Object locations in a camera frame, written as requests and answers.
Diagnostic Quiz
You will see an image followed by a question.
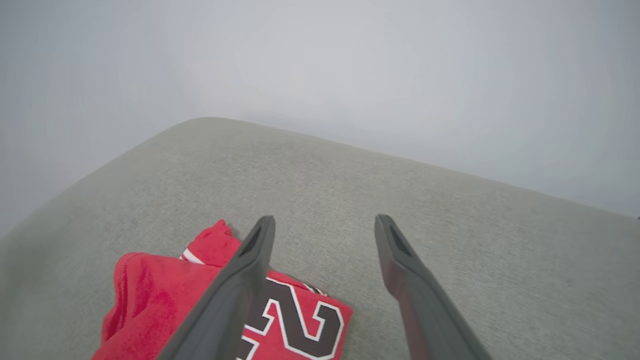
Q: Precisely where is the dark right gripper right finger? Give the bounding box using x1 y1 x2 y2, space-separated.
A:
374 214 494 360

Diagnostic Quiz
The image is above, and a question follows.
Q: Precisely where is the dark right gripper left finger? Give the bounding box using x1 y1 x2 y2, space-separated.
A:
156 215 277 360

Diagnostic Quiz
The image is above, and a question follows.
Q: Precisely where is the red and white jersey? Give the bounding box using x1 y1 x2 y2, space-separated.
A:
91 219 354 360

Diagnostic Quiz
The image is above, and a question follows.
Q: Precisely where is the grey fabric sofa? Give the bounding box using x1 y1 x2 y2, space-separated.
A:
0 117 640 360

